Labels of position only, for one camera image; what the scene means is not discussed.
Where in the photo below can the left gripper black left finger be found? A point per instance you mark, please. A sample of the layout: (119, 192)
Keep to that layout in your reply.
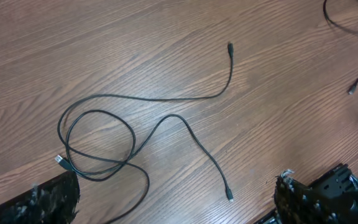
(52, 202)

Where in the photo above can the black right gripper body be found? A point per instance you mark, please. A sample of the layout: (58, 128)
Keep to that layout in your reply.
(336, 182)

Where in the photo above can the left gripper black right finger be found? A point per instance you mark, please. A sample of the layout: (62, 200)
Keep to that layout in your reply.
(297, 203)

